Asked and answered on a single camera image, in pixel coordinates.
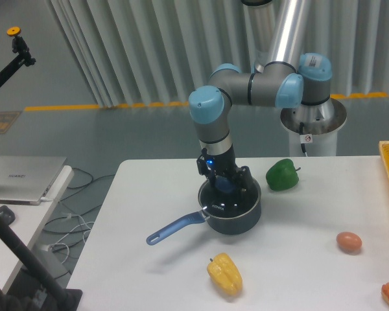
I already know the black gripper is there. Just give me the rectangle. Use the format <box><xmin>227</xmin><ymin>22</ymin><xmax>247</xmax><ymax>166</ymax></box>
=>
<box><xmin>196</xmin><ymin>146</ymin><xmax>252</xmax><ymax>192</ymax></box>

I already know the glass pot lid blue knob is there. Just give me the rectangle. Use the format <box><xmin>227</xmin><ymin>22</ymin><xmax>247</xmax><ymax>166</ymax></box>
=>
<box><xmin>198</xmin><ymin>177</ymin><xmax>261</xmax><ymax>220</ymax></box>

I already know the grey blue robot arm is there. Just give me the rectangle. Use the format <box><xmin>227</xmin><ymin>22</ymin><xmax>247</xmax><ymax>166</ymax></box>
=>
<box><xmin>189</xmin><ymin>1</ymin><xmax>332</xmax><ymax>194</ymax></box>

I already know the green bell pepper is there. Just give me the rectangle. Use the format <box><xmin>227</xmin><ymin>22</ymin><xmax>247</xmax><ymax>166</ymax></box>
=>
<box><xmin>266</xmin><ymin>159</ymin><xmax>300</xmax><ymax>191</ymax></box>

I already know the yellow bell pepper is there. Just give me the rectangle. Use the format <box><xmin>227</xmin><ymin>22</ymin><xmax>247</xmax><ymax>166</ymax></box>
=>
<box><xmin>207</xmin><ymin>253</ymin><xmax>243</xmax><ymax>296</ymax></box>

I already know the brown egg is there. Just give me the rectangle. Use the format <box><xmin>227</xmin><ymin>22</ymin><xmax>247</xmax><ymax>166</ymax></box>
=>
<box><xmin>336</xmin><ymin>231</ymin><xmax>362</xmax><ymax>253</ymax></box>

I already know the silver Huawei laptop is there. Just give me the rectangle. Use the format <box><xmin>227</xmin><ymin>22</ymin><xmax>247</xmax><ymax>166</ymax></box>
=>
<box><xmin>0</xmin><ymin>155</ymin><xmax>66</xmax><ymax>205</ymax></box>

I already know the black mouse device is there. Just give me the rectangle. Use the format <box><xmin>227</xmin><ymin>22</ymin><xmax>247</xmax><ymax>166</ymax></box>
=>
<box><xmin>0</xmin><ymin>205</ymin><xmax>16</xmax><ymax>225</ymax></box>

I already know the white side table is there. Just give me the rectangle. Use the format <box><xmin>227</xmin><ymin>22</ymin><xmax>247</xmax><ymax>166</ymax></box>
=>
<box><xmin>0</xmin><ymin>165</ymin><xmax>74</xmax><ymax>293</ymax></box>

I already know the dark clothing bundle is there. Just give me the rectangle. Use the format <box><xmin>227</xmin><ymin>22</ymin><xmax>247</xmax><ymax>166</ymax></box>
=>
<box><xmin>0</xmin><ymin>289</ymin><xmax>40</xmax><ymax>311</ymax></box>

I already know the dark saucepan blue handle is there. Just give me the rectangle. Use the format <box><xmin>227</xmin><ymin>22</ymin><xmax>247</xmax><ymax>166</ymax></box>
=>
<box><xmin>146</xmin><ymin>167</ymin><xmax>261</xmax><ymax>246</ymax></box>

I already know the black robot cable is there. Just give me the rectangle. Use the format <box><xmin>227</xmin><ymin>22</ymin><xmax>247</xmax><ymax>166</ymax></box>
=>
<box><xmin>298</xmin><ymin>121</ymin><xmax>309</xmax><ymax>157</ymax></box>

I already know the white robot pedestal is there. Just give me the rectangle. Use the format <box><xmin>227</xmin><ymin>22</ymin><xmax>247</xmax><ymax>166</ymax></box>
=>
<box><xmin>280</xmin><ymin>98</ymin><xmax>347</xmax><ymax>157</ymax></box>

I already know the black floor cable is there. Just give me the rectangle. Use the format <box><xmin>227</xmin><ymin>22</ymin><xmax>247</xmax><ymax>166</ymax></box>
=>
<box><xmin>41</xmin><ymin>167</ymin><xmax>116</xmax><ymax>234</ymax></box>

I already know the white charger cable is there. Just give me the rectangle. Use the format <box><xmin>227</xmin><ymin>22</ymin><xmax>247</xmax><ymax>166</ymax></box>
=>
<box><xmin>40</xmin><ymin>212</ymin><xmax>95</xmax><ymax>265</ymax></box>

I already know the black camera stand pole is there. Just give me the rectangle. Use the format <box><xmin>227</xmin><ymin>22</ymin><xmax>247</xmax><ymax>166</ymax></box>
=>
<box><xmin>0</xmin><ymin>217</ymin><xmax>83</xmax><ymax>310</ymax></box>

